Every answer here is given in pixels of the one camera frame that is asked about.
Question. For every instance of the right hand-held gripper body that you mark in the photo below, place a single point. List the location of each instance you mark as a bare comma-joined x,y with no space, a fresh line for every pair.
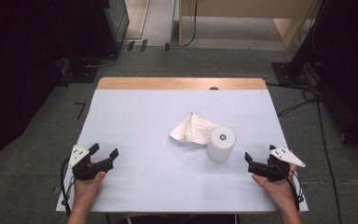
268,170

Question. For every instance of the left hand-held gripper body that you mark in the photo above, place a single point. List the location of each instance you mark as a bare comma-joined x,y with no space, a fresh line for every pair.
85,169

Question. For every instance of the white cylindrical device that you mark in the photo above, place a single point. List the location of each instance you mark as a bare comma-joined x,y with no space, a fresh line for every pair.
220,146

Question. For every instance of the white waffle cloth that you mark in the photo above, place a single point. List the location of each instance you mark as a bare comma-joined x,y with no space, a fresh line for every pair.
195,129

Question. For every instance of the person's left hand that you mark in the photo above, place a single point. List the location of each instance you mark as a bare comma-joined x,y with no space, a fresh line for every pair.
85,193

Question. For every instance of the person's right hand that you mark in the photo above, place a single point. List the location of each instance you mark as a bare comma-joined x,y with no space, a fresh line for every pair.
278,193

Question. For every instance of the white table mat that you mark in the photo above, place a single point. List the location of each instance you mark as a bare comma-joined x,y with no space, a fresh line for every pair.
152,109

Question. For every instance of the black metal stand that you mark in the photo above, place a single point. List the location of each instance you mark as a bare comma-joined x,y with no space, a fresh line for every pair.
292,74

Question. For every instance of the person's dark clothing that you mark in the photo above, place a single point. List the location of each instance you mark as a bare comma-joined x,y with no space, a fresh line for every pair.
183,219

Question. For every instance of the black curtain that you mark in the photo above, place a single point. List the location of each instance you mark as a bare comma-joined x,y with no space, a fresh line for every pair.
354,62
12,77

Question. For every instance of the black cabinet with glass door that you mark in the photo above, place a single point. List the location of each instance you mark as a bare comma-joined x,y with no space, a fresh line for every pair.
112,28

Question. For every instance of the light wooden desk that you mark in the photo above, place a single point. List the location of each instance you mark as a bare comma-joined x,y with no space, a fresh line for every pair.
245,7

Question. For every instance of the black stand base plate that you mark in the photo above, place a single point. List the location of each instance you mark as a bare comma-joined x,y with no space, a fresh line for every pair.
80,74

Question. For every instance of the black floor bracket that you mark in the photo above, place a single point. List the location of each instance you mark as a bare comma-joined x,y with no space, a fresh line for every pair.
144,45
130,46

